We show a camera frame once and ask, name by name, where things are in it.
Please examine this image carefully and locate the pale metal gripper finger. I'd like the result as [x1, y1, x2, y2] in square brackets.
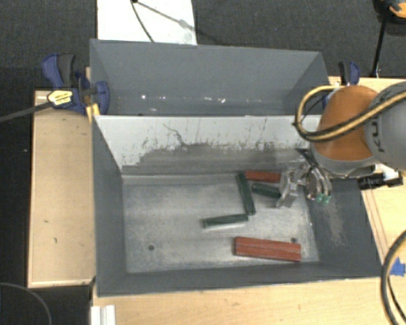
[282, 180, 300, 209]
[275, 171, 291, 208]

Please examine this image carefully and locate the dark green flat block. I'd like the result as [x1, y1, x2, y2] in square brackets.
[234, 172, 257, 217]
[202, 213, 250, 230]
[250, 182, 282, 200]

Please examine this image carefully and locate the small red-brown flat block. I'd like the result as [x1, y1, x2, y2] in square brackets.
[244, 170, 283, 183]

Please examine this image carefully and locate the large red-brown flat block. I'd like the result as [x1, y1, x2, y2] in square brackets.
[233, 236, 303, 263]

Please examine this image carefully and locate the grey metal bin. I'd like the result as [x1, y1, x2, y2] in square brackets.
[89, 39, 383, 296]

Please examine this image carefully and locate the pale wood board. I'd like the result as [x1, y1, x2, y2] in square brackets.
[27, 89, 97, 288]

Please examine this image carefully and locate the black cylinder on white bracket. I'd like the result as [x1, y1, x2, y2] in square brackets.
[357, 168, 404, 190]

